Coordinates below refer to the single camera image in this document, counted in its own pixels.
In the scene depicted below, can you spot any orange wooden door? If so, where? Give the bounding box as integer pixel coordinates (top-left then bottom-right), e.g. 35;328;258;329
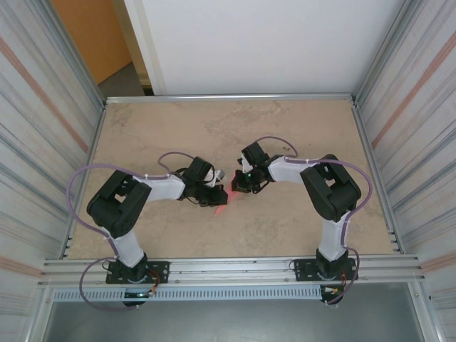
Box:
51;0;133;86

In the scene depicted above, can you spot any white door frame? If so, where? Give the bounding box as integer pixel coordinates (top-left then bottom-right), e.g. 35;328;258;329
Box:
123;0;168;96

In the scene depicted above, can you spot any grey slotted cable duct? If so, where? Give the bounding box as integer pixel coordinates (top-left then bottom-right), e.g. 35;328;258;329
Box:
51;286;323;302

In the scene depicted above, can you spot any long aluminium table edge rail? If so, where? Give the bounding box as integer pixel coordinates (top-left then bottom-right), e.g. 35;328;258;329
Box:
104;93;358;106

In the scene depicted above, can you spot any grey metal sheet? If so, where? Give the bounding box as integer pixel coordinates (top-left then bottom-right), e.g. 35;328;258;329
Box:
42;301;425;342

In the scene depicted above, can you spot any aluminium table side rail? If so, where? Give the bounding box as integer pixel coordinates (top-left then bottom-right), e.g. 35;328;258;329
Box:
63;101;108;259
351;99;405;254

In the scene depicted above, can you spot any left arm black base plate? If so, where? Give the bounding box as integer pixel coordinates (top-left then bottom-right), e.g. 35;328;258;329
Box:
105;260;170;285

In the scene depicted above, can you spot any aluminium corner post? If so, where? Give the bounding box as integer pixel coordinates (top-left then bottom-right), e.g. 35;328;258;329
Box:
46;0;106;106
354;0;414;104

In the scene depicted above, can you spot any wide aluminium mounting rail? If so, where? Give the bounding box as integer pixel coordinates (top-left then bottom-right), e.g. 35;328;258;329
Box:
38;253;427;286

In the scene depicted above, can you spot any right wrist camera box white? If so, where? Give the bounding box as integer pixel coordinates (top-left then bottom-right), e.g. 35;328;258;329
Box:
237;152;253;172

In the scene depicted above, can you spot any yellow connector plug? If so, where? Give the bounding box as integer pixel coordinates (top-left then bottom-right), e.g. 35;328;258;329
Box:
320;284;346;297

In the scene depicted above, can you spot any pink cloth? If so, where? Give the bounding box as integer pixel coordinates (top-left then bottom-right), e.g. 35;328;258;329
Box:
213;170;244;217

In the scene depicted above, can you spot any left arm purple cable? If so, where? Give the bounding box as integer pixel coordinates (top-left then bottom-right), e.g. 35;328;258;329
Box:
67;151;190;311

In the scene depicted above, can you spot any translucent striped side panel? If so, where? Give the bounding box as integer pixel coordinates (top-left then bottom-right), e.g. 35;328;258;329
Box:
356;0;456;286
0;0;106;286

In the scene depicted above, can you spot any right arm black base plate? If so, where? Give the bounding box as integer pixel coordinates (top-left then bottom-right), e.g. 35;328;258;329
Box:
294;256;358;282

